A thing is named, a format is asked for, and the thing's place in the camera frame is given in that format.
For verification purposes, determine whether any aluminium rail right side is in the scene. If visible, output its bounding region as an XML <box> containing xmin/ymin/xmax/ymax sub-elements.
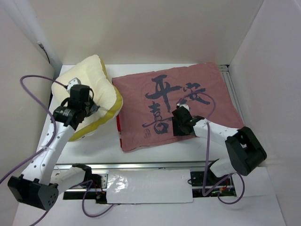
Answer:
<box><xmin>218</xmin><ymin>65</ymin><xmax>245</xmax><ymax>122</ymax></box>

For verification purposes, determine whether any white cover plate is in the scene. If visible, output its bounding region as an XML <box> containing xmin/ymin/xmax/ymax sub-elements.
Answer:
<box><xmin>106</xmin><ymin>169</ymin><xmax>193</xmax><ymax>204</ymax></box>

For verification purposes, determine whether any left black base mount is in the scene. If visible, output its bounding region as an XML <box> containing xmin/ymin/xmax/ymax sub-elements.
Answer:
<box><xmin>63</xmin><ymin>163</ymin><xmax>108</xmax><ymax>204</ymax></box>

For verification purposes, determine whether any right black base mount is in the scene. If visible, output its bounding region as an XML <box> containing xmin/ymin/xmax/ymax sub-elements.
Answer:
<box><xmin>186</xmin><ymin>161</ymin><xmax>236</xmax><ymax>198</ymax></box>

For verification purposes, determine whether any aluminium rail front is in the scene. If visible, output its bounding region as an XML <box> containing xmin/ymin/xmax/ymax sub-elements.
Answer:
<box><xmin>54</xmin><ymin>161</ymin><xmax>222</xmax><ymax>171</ymax></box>

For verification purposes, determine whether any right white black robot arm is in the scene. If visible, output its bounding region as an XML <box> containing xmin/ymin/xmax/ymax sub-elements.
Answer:
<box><xmin>172</xmin><ymin>105</ymin><xmax>267</xmax><ymax>185</ymax></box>

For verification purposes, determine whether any pink red printed pillowcase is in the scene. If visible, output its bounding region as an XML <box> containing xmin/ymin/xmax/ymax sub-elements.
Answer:
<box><xmin>111</xmin><ymin>62</ymin><xmax>246</xmax><ymax>153</ymax></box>

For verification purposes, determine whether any aluminium rail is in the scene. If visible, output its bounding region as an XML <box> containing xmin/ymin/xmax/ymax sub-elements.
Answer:
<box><xmin>54</xmin><ymin>161</ymin><xmax>222</xmax><ymax>171</ymax></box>
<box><xmin>218</xmin><ymin>65</ymin><xmax>245</xmax><ymax>122</ymax></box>

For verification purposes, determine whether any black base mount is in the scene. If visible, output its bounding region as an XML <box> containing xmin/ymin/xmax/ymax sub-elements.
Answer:
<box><xmin>63</xmin><ymin>163</ymin><xmax>108</xmax><ymax>204</ymax></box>
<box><xmin>186</xmin><ymin>161</ymin><xmax>236</xmax><ymax>198</ymax></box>

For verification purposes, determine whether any cream yellow pillow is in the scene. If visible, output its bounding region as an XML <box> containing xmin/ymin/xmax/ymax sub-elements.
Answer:
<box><xmin>56</xmin><ymin>55</ymin><xmax>123</xmax><ymax>142</ymax></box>

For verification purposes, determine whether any small wall cable plug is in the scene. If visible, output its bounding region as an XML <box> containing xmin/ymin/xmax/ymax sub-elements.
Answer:
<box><xmin>37</xmin><ymin>41</ymin><xmax>51</xmax><ymax>64</ymax></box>

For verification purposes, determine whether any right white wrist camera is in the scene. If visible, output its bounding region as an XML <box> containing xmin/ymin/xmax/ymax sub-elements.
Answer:
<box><xmin>176</xmin><ymin>103</ymin><xmax>190</xmax><ymax>111</ymax></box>

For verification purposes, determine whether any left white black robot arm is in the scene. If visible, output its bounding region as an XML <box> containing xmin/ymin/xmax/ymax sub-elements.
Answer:
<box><xmin>8</xmin><ymin>84</ymin><xmax>96</xmax><ymax>211</ymax></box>

